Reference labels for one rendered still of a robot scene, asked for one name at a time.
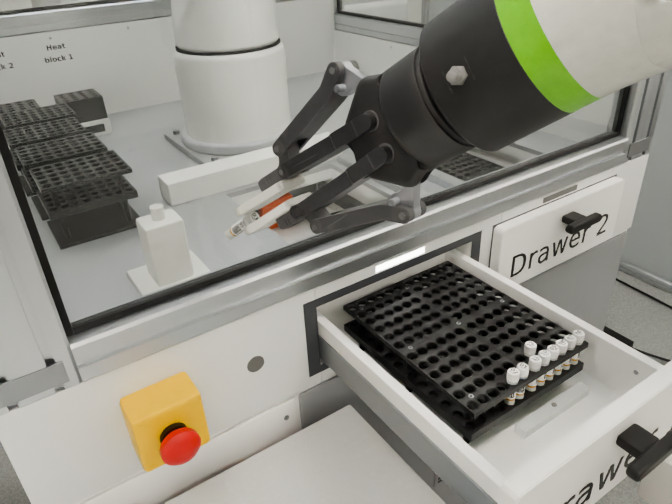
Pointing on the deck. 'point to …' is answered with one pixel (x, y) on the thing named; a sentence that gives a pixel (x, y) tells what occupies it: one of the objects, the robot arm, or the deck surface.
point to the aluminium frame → (219, 298)
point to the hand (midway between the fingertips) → (273, 205)
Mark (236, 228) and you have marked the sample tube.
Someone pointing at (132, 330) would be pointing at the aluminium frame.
